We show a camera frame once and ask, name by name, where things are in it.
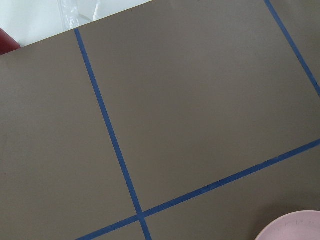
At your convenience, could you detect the red cylinder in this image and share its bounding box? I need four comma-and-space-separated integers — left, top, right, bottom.
0, 28, 21, 55

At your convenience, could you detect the pink plate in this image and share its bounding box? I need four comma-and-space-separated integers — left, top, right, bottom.
256, 210, 320, 240

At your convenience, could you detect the clear plastic sheet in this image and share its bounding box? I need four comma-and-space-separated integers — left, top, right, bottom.
57, 0, 105, 30

